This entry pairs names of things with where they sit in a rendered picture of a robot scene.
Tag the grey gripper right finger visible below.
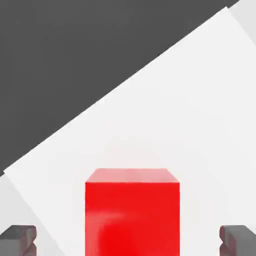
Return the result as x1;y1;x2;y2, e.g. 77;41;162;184
219;224;256;256

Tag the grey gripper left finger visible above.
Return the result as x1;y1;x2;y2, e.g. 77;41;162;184
0;224;38;256

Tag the small red cube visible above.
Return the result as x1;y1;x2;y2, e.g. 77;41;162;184
84;168;181;256

